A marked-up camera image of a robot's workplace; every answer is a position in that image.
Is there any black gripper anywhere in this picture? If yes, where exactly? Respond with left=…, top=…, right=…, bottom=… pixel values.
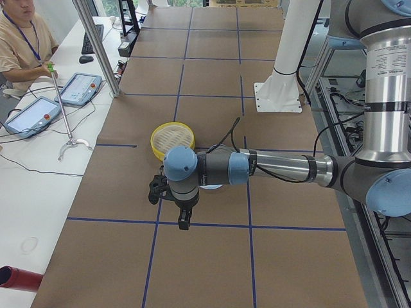
left=174, top=198, right=198, bottom=230

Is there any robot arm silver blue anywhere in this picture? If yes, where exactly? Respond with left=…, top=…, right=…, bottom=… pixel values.
left=149, top=1, right=410, bottom=230

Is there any yellow bamboo steamer basket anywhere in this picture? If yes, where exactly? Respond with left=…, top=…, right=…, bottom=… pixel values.
left=150, top=122, right=195, bottom=161

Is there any light blue plate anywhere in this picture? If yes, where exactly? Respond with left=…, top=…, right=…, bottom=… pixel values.
left=200, top=184, right=222, bottom=190

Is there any metal reacher grabber tool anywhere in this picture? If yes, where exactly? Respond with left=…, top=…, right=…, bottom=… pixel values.
left=47, top=64, right=92, bottom=161

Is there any far blue teach pendant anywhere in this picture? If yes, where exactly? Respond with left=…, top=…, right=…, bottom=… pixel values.
left=59, top=73, right=103, bottom=107

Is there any blue teach pendant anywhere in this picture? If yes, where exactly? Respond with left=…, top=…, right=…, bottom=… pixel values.
left=4, top=96, right=61, bottom=138
left=59, top=73, right=103, bottom=107

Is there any near blue teach pendant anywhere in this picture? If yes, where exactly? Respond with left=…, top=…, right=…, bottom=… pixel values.
left=4, top=96, right=61, bottom=138

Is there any red cylinder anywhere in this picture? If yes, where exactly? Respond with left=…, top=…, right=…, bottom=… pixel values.
left=1, top=266, right=43, bottom=292

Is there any black box on table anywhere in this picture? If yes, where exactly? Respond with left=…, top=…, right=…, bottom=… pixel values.
left=118, top=31, right=137, bottom=58

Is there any black computer mouse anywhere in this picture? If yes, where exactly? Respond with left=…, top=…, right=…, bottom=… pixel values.
left=78, top=55, right=94, bottom=64

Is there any black keyboard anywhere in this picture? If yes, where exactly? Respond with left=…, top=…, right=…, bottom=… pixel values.
left=81, top=24, right=105, bottom=55

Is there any seated person beige shirt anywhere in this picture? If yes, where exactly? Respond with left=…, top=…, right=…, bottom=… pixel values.
left=1, top=1, right=58, bottom=92

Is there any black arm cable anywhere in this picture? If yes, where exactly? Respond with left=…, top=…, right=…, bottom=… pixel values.
left=205, top=117, right=325, bottom=184

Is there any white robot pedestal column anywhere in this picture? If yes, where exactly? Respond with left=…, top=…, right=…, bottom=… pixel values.
left=254, top=0, right=323, bottom=113

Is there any aluminium frame post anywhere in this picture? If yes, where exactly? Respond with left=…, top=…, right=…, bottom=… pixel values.
left=72, top=0, right=121, bottom=98

